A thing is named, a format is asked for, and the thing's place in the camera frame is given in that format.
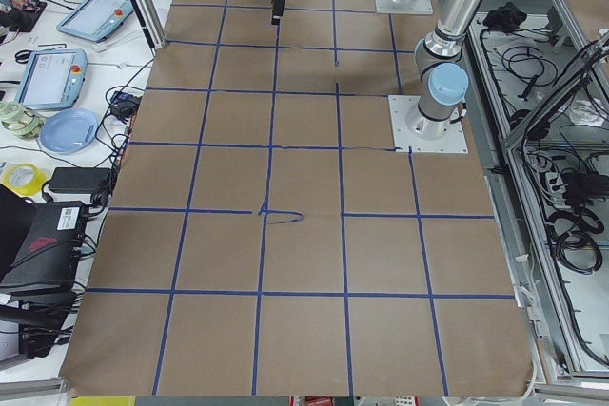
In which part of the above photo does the teach pendant tablet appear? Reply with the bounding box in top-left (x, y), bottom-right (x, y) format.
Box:
top-left (15, 49), bottom-right (88, 111)
top-left (56, 0), bottom-right (134, 43)

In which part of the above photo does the blue plate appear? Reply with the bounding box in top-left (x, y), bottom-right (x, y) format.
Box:
top-left (39, 108), bottom-right (98, 154)

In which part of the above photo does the black laptop power brick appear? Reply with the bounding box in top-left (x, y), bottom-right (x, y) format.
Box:
top-left (48, 167), bottom-right (110, 194)

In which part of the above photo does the yellow tape roll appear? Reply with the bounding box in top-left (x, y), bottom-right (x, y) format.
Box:
top-left (2, 164), bottom-right (47, 197)

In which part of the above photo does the near teach pendant tablet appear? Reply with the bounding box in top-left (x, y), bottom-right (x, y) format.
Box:
top-left (15, 49), bottom-right (88, 111)

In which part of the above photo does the far teach pendant tablet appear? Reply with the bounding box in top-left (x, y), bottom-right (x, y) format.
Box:
top-left (56, 0), bottom-right (134, 43)

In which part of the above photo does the black computer box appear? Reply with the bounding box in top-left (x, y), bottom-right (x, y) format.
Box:
top-left (1, 186), bottom-right (88, 297)

